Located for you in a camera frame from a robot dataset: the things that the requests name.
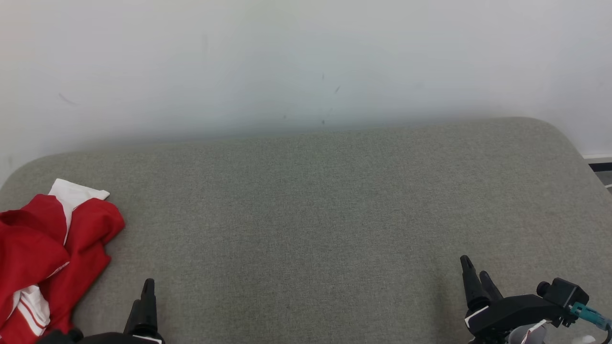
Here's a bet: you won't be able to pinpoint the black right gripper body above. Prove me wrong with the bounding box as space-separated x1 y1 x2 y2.
465 294 572 344

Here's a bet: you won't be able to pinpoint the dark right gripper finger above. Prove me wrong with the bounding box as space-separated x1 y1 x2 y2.
460 256 491 311
480 271 503 302

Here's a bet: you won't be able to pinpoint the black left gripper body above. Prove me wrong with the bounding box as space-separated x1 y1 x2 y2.
38 329 165 344

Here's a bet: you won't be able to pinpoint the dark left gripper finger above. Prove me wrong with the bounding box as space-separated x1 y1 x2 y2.
125 299 144 335
140 279 159 337

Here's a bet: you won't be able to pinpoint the red shorts with white trim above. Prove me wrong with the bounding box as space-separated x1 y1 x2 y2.
41 197 126 335

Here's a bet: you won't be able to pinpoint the red shirt with white sleeves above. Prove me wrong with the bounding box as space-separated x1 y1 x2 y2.
0 179 110 344

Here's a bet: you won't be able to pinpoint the grey fabric sofa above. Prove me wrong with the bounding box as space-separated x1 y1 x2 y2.
0 117 612 344

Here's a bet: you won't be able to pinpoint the teal right cable connector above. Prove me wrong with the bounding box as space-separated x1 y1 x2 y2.
569 302 612 333

